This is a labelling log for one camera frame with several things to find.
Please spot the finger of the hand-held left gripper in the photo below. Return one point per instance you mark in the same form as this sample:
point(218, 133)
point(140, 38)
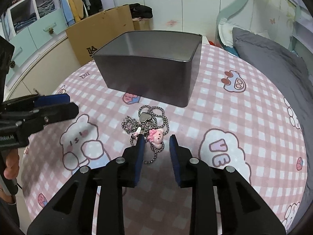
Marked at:
point(52, 99)
point(58, 113)

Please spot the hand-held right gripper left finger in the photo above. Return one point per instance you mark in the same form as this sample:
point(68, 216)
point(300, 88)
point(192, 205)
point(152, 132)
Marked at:
point(138, 159)

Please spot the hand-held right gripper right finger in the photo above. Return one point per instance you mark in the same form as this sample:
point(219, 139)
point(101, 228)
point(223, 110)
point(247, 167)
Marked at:
point(176, 159)

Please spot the grey metal box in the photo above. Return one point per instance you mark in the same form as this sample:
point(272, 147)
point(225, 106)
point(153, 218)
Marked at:
point(146, 73)

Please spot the person's left hand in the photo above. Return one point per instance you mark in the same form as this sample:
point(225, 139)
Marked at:
point(11, 164)

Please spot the round table, pink checked cloth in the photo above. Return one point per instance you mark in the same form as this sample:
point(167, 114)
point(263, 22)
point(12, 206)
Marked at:
point(110, 137)

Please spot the beige lower cabinet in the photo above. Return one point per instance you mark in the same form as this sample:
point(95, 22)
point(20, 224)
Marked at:
point(49, 63)

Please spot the pinecone ornament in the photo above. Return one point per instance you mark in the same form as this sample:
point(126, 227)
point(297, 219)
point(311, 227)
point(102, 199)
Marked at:
point(13, 64)
point(51, 31)

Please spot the teal drawer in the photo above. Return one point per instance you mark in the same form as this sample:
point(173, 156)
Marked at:
point(22, 56)
point(47, 22)

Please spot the folded blue jeans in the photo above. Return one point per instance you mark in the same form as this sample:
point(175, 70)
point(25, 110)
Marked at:
point(24, 23)

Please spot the large cardboard box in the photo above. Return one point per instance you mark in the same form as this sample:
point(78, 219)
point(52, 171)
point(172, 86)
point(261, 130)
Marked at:
point(97, 31)

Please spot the folded grey clothes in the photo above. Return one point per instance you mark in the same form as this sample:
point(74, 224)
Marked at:
point(45, 7)

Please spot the light blue hanging shirt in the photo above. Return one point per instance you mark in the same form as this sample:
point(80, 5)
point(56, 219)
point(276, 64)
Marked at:
point(66, 7)

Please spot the yellow hanging hoodie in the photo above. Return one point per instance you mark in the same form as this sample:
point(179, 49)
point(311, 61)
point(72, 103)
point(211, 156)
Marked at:
point(76, 2)

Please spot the small cardboard box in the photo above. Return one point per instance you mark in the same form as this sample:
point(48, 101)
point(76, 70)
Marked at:
point(141, 25)

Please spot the teal bed sheet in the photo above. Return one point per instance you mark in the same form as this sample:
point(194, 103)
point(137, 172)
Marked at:
point(233, 51)

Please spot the black clothes heap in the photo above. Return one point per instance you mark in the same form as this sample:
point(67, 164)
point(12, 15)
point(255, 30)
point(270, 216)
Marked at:
point(141, 11)

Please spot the white pillow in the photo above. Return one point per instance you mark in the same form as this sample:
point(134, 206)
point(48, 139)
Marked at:
point(225, 31)

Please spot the faint pink butterfly sticker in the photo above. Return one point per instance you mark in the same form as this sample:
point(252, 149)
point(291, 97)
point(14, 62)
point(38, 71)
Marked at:
point(173, 22)

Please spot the small orange butterfly sticker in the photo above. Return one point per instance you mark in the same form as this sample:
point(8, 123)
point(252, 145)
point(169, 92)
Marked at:
point(272, 20)

